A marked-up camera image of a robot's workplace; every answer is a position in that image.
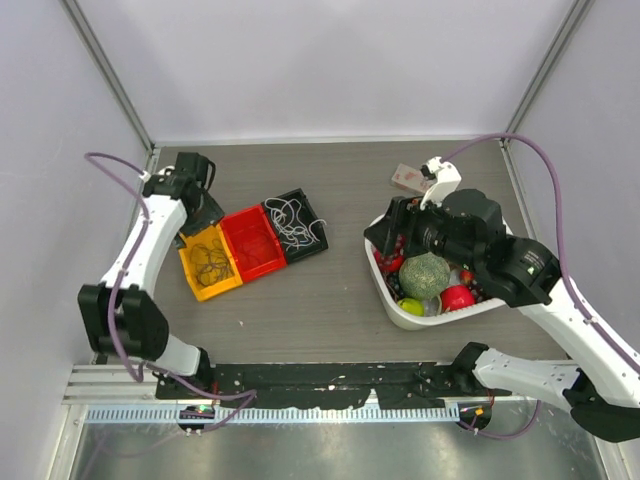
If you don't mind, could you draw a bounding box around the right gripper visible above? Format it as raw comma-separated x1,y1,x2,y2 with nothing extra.
365,190,482,274

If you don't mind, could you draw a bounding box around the black cable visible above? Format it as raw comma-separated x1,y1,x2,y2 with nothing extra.
192,242,234,289

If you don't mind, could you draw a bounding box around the white cable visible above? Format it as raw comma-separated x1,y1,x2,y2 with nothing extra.
273,198,327,251
263,197,321,251

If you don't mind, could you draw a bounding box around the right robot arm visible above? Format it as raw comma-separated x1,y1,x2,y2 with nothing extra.
364,189,639,443

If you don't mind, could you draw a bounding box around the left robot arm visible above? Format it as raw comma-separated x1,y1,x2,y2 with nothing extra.
77,152,224,399

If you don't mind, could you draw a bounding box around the dark red grape bunch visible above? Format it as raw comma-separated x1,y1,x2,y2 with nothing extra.
374,235,406,274

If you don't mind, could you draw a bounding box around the dark blue grape bunch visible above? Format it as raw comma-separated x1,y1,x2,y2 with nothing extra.
385,272,405,300

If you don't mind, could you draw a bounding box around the green cantaloupe melon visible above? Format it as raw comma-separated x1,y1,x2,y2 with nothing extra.
399,253,451,301

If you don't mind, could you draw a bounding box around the red white card box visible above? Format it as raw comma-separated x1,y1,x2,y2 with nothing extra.
390,163,429,195

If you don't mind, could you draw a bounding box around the small green apple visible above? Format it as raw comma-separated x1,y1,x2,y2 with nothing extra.
397,297,425,317

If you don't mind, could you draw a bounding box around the black plastic bin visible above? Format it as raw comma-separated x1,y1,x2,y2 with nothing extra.
261,188,329,264

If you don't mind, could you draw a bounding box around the red plastic bin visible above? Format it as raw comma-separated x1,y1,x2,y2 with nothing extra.
220,205,287,283

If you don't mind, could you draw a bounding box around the white plastic basket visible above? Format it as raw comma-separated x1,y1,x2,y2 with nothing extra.
364,239,506,331

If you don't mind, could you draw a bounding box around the yellow plastic bin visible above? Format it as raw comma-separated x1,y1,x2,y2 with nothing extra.
178,226,243,302

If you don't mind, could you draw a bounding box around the red apple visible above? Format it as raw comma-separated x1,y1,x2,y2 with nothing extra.
440,285,476,313

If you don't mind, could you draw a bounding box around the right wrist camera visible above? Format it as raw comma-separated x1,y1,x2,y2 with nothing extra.
420,156,462,210

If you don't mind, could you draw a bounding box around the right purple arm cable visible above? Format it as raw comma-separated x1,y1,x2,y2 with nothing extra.
442,132,640,442

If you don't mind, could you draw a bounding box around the slotted cable duct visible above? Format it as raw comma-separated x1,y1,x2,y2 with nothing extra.
85,403,460,425

